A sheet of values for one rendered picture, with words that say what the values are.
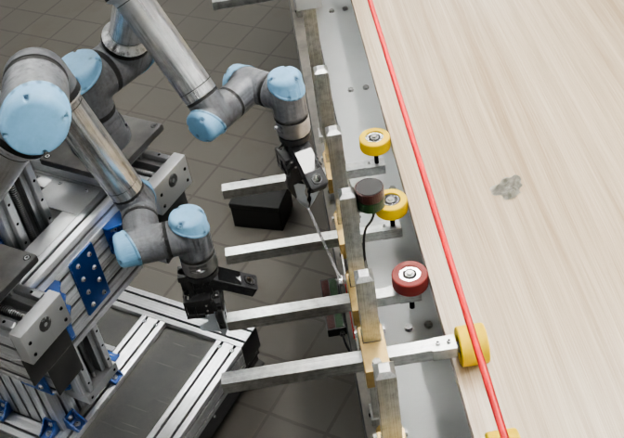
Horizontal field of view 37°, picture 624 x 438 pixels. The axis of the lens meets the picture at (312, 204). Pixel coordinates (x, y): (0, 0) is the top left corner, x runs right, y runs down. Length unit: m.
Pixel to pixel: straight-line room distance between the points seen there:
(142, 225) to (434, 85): 1.03
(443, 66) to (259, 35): 2.12
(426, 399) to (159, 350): 1.05
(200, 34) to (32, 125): 3.18
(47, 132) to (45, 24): 3.58
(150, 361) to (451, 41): 1.32
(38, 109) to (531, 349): 1.04
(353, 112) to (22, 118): 1.56
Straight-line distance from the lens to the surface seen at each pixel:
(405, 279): 2.07
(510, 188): 2.27
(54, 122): 1.67
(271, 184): 2.49
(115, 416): 2.87
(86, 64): 2.27
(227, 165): 3.91
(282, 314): 2.10
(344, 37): 3.41
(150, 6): 1.97
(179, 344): 2.98
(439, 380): 2.25
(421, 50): 2.78
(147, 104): 4.39
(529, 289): 2.05
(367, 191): 1.93
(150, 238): 1.91
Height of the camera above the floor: 2.40
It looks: 41 degrees down
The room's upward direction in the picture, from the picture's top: 9 degrees counter-clockwise
